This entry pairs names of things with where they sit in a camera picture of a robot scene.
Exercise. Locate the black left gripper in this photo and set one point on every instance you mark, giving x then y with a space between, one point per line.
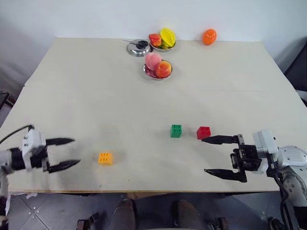
39 159

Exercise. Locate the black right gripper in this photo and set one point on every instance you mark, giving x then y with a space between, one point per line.
248 157

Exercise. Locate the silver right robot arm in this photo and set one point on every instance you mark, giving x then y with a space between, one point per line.
293 167

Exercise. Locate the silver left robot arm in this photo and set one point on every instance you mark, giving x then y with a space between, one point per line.
5 157

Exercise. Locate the red studded toy cube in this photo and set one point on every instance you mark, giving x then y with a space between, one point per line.
203 133

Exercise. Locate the orange studded toy cube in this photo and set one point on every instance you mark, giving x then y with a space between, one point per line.
105 160

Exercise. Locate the white crumpled paper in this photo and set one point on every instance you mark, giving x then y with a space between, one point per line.
28 195

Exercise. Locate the green studded toy cube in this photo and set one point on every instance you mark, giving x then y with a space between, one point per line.
176 131

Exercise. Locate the dark rounded brown shape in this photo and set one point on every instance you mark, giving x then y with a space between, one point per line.
124 214
185 214

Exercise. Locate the red orange toy peach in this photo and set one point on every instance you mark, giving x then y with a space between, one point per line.
163 69

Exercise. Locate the steel bowl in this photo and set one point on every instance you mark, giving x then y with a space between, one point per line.
165 48
149 74

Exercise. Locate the orange toy fruit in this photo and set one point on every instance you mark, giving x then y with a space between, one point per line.
209 37

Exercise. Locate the pink toy peach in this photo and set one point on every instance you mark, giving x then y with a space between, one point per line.
151 61

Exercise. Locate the steel pot lid black knob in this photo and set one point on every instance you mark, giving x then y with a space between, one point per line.
136 49

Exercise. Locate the bowl with yellow starfruit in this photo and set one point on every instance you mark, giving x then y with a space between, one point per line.
168 36

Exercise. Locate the red toy fruit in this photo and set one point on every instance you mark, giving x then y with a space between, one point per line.
155 40

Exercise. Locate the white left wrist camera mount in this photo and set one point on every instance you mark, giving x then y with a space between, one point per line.
32 140

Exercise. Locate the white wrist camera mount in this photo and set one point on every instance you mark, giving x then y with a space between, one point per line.
32 140
265 142

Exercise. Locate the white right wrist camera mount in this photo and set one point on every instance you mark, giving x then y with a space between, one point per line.
265 142

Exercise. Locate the black floor bracket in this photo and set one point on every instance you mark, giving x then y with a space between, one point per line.
90 221
217 224

